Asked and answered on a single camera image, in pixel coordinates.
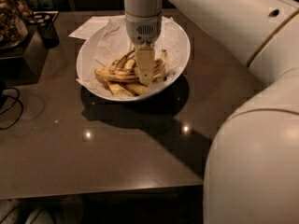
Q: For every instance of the dark wooden box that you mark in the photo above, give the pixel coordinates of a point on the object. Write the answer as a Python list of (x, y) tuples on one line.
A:
[(23, 64)]

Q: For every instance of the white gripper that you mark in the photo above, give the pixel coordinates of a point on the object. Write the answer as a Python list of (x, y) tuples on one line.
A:
[(143, 29)]

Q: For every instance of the spotted yellow banana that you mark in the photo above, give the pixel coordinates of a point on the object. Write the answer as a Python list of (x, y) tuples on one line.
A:
[(124, 69)]

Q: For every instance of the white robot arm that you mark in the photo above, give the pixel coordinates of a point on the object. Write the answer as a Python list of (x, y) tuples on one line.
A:
[(251, 171)]

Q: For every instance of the glass jar with snacks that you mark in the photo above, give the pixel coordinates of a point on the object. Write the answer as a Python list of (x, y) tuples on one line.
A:
[(13, 30)]

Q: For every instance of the dark square coaster holder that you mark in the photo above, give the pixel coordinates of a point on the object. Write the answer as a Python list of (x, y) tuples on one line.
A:
[(44, 23)]

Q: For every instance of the white ceramic bowl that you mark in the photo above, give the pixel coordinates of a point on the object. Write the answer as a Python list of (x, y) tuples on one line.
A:
[(112, 40)]

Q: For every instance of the white paper towel liner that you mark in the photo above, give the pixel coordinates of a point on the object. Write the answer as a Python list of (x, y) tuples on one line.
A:
[(106, 64)]

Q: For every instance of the white paper sheet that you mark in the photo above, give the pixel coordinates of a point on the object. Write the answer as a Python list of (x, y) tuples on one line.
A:
[(92, 25)]

